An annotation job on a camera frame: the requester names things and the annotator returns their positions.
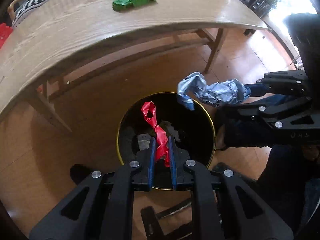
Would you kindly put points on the black wooden side table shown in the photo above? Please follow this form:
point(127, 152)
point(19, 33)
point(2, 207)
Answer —
point(260, 7)

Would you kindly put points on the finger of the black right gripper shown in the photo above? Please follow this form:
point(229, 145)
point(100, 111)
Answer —
point(291, 82)
point(261, 124)

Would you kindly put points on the red pig stool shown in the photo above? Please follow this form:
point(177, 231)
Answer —
point(5, 32)

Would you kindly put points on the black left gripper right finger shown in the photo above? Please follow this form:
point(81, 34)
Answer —
point(223, 205)

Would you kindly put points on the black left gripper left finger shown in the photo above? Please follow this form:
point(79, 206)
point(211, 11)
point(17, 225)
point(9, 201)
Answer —
point(101, 206)

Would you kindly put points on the black round trash bin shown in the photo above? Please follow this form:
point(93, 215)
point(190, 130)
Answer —
point(193, 130)

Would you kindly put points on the red ribbon strip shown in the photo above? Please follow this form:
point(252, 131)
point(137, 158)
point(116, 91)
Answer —
point(162, 152)

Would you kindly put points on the blue foil wrapper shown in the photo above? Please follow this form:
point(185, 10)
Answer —
point(219, 94)

